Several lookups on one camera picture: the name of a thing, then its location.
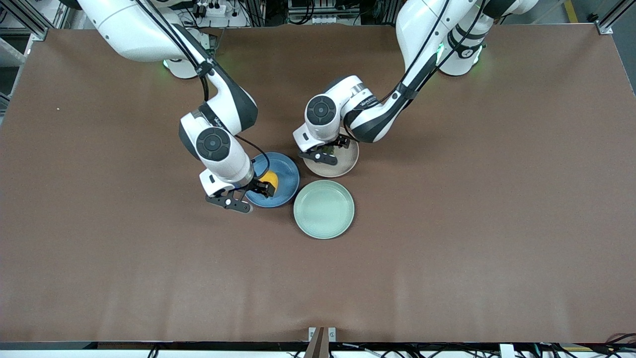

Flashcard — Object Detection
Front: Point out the beige plate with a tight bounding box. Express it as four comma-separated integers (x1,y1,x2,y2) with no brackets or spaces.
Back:
303,138,360,178

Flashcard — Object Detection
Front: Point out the blue plate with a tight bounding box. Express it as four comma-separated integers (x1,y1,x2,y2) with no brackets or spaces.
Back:
245,152,301,208

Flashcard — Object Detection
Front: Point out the pale green plate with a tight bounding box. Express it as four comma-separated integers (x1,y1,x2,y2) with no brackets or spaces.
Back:
293,180,355,240

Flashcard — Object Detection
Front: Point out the white power strip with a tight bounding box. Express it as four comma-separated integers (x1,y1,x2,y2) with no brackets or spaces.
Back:
191,0,228,18

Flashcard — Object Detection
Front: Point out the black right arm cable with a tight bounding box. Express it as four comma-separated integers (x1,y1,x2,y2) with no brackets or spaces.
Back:
134,0,271,175

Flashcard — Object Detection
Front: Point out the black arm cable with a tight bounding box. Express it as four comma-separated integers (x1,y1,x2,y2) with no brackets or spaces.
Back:
380,0,490,102
134,0,271,175

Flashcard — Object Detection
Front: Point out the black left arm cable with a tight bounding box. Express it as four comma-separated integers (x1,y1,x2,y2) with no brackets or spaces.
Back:
380,0,490,102

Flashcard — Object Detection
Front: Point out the small white metal bracket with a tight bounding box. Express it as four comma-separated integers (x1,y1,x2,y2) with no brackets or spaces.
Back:
308,327,337,343

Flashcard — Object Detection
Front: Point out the aluminium frame profile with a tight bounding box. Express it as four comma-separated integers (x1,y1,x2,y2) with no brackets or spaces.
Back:
594,0,636,35
0,0,75,41

